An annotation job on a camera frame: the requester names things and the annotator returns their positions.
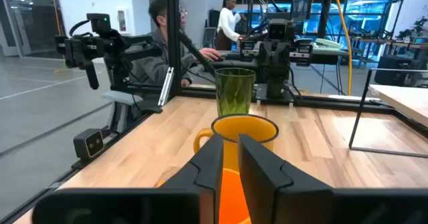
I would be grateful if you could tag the glass double door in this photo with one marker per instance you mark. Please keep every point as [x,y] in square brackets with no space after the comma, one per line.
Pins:
[36,23]

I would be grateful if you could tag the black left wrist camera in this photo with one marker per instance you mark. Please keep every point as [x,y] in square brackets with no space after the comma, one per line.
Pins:
[280,30]

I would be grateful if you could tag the seated person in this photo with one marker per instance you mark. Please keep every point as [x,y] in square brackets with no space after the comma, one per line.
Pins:
[150,63]

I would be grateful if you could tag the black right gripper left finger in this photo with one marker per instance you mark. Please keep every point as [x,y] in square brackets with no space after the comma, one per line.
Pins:
[207,170]

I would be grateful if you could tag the black computer tower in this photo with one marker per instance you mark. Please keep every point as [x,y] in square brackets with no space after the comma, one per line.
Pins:
[394,70]

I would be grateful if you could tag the standing person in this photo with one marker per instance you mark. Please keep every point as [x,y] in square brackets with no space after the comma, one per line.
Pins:
[227,23]

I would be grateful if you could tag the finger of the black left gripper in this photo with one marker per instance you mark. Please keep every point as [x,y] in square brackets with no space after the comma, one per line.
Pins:
[265,61]
[282,61]

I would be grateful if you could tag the silver aluminium bracket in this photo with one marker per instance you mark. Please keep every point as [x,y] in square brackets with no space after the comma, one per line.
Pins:
[166,87]

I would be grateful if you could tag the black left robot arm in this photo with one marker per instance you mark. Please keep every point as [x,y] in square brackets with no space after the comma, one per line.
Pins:
[277,88]

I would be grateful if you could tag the black table-level camera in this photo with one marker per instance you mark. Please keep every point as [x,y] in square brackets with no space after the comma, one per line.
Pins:
[90,143]

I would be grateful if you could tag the grey chair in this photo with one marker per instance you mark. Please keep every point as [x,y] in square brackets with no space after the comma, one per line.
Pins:
[120,98]

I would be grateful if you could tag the green faceted plastic tumbler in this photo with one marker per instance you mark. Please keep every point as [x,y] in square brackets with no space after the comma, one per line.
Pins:
[234,90]

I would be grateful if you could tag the black desk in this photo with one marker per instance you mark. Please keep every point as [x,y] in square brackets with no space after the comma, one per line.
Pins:
[327,57]

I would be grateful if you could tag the wooden shelf with black legs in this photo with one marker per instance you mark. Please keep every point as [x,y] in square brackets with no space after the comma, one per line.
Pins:
[408,100]

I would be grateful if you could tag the yellow mug with dark rim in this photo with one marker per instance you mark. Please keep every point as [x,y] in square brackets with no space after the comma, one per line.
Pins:
[245,128]

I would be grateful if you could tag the white wall cabinet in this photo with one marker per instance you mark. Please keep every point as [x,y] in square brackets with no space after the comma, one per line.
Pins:
[122,20]

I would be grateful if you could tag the mint green stapler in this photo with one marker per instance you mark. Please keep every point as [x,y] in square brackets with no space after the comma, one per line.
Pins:
[329,43]

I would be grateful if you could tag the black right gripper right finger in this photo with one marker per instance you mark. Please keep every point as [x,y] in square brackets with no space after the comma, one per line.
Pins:
[267,184]

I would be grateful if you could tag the black robot arm with camera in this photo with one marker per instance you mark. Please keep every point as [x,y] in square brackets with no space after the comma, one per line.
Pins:
[110,47]

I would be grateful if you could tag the orange plastic cup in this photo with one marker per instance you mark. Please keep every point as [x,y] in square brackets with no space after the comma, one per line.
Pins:
[232,197]

